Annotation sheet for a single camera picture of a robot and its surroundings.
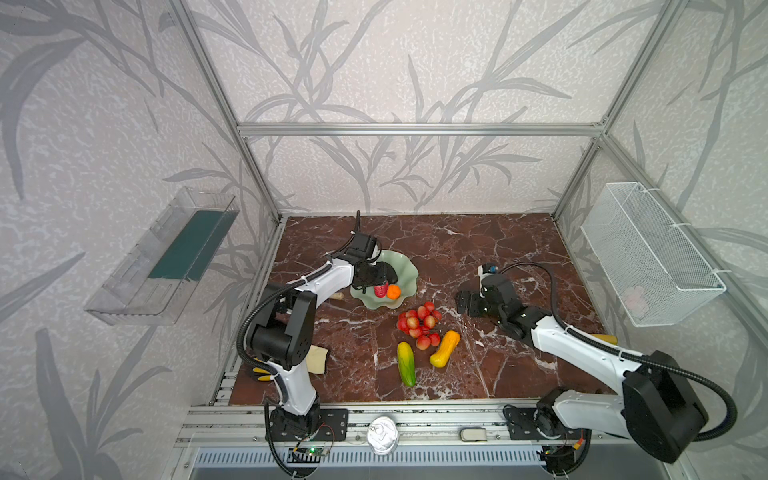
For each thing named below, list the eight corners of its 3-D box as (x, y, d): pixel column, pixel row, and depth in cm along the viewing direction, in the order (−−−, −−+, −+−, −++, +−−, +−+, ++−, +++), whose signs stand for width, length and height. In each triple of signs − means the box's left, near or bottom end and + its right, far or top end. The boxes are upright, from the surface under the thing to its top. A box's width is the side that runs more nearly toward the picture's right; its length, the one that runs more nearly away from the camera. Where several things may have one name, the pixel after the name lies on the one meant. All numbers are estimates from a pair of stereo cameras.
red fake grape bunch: (408, 357, 86) (408, 348, 80) (396, 322, 93) (395, 310, 87) (447, 345, 88) (450, 334, 82) (432, 310, 95) (434, 299, 89)
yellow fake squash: (428, 361, 85) (429, 358, 83) (448, 332, 91) (449, 327, 89) (441, 371, 84) (442, 367, 81) (460, 340, 89) (462, 335, 87)
